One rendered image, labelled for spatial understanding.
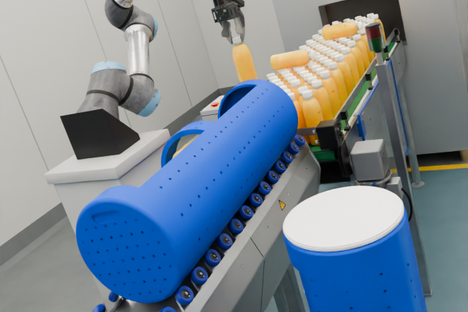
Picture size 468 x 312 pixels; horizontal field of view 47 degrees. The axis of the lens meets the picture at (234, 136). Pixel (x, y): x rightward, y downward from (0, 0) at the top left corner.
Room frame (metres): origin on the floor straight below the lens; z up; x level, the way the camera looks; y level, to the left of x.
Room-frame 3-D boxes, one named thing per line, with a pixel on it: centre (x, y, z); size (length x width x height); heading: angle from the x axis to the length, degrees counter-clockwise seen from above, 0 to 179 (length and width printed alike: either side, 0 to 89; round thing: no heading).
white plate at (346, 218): (1.12, -0.18, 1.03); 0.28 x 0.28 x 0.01
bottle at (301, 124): (2.01, -0.25, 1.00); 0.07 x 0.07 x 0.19
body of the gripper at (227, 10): (2.05, -0.11, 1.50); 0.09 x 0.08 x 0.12; 150
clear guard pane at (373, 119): (2.35, -0.68, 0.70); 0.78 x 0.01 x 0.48; 151
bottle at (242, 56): (2.08, -0.12, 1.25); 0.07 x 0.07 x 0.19
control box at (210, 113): (2.25, 0.01, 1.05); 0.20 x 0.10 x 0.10; 151
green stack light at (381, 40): (2.08, -0.64, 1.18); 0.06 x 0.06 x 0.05
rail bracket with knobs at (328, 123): (1.87, -0.33, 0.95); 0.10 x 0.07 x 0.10; 61
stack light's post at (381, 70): (2.08, -0.64, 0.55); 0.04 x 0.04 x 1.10; 61
